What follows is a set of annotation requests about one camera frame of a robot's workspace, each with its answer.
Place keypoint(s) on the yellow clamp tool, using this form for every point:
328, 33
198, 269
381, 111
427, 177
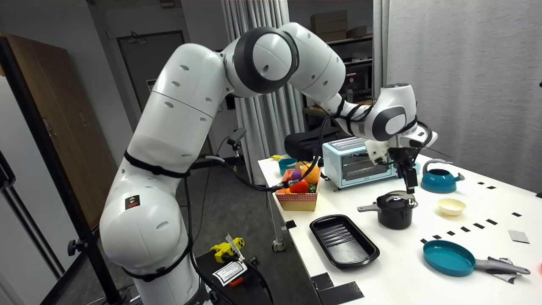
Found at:
223, 250

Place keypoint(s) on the light blue toaster oven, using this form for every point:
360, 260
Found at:
354, 162

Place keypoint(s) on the black backpack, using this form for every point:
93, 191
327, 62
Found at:
305, 147

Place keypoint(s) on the checkered fruit basket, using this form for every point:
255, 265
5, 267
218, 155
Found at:
294, 203

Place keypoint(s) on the blue frying pan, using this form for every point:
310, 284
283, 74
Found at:
454, 260

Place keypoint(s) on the teal kettle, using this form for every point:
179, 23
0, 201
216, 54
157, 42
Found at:
438, 181

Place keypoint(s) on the red plush tomato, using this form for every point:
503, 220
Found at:
299, 187

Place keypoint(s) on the black grill tray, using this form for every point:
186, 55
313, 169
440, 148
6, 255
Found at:
342, 243

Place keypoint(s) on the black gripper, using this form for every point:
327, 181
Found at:
403, 159

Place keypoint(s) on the black pot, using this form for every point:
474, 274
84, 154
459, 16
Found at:
391, 215

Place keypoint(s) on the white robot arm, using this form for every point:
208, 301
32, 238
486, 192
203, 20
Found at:
142, 230

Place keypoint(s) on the cream small bowl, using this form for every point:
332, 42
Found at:
450, 208

